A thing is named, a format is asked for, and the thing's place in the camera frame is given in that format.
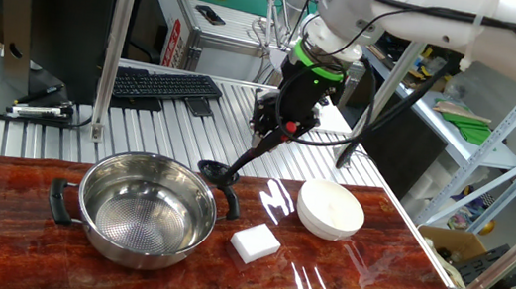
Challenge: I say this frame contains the black computer keyboard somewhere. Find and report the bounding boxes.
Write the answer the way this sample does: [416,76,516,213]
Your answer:
[112,63,226,112]

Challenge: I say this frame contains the white ceramic bowl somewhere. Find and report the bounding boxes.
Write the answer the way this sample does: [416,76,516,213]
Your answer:
[292,176,369,244]

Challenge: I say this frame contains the black pen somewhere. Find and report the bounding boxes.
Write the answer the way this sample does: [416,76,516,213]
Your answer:
[13,77,67,113]

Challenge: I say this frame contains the white sponge block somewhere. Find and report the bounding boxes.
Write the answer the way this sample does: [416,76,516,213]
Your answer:
[227,218,284,269]

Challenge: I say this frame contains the silver aluminium case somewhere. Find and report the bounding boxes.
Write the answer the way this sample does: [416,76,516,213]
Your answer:
[148,0,297,88]

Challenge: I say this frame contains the red brown woodgrain mat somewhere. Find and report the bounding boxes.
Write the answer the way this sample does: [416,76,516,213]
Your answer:
[0,138,511,289]

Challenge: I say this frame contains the white marker pen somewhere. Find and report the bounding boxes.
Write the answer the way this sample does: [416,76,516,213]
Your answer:
[4,100,75,124]

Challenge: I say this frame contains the green folded bag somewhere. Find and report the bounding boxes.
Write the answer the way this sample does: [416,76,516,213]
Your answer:
[431,105,496,149]

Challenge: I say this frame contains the green wrist adapter ring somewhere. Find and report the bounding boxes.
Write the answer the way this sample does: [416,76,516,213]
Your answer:
[288,38,350,84]

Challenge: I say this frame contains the white metal shelf rack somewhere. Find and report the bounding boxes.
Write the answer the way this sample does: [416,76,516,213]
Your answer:
[343,43,516,240]

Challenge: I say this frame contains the black computer monitor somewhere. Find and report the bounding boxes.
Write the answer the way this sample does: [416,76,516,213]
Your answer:
[0,0,123,110]

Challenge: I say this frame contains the black smartphone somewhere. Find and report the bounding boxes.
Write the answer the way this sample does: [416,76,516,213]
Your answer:
[182,94,216,120]
[192,4,229,28]

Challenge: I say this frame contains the stainless steel pot black handles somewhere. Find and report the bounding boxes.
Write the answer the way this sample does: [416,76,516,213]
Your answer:
[41,140,247,283]

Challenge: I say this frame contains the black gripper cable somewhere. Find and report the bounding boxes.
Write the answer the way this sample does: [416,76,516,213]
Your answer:
[268,43,455,184]

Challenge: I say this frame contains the black cabinet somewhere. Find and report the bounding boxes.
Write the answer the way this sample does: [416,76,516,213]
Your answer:
[331,50,458,205]

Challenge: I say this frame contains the black plastic part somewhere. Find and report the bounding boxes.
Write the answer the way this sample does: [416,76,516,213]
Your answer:
[449,238,516,289]

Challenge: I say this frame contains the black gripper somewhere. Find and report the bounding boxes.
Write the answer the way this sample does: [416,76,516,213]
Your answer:
[246,53,348,158]

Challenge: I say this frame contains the black flat pad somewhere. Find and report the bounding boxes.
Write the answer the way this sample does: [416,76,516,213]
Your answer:
[109,92,165,115]

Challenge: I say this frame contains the white foam packaging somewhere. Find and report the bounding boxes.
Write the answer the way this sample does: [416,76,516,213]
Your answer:
[397,156,460,226]

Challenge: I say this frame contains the open cardboard box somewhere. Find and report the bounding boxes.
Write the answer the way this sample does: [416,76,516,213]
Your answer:
[411,224,492,289]

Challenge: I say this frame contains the black table cable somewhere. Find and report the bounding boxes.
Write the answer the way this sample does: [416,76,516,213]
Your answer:
[0,103,94,167]

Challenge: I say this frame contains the colourful cloth bag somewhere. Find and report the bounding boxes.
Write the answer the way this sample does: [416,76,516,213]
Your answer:
[445,182,501,238]

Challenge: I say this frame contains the wooden utensil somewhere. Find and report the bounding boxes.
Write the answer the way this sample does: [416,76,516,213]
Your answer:
[430,98,494,126]

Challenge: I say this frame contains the black ladle red tip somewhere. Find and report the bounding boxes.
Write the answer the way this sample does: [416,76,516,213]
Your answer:
[195,109,300,197]

